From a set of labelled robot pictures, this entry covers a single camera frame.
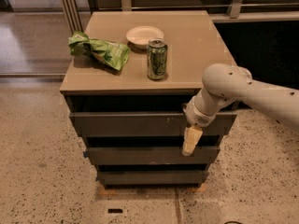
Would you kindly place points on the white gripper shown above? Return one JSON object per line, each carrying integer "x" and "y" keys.
{"x": 198, "y": 115}

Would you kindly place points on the grey top drawer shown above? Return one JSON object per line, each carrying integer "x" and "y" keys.
{"x": 128, "y": 124}

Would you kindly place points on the grey drawer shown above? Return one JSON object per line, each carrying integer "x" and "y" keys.
{"x": 150, "y": 155}
{"x": 128, "y": 124}
{"x": 153, "y": 177}

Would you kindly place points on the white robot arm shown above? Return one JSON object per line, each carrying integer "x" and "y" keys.
{"x": 222, "y": 85}

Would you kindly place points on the grey bottom drawer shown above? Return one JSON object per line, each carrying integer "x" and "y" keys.
{"x": 153, "y": 177}

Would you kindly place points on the grey drawer cabinet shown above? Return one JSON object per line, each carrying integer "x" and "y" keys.
{"x": 193, "y": 44}

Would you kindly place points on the grey middle drawer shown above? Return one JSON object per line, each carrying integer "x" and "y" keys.
{"x": 150, "y": 155}

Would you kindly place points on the green soda can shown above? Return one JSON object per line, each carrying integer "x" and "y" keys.
{"x": 156, "y": 59}

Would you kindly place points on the green chip bag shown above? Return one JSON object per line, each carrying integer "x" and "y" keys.
{"x": 114, "y": 55}

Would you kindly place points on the white paper bowl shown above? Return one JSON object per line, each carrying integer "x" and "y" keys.
{"x": 141, "y": 35}

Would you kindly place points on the metal window frame rail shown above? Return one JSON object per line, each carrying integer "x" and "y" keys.
{"x": 236, "y": 0}

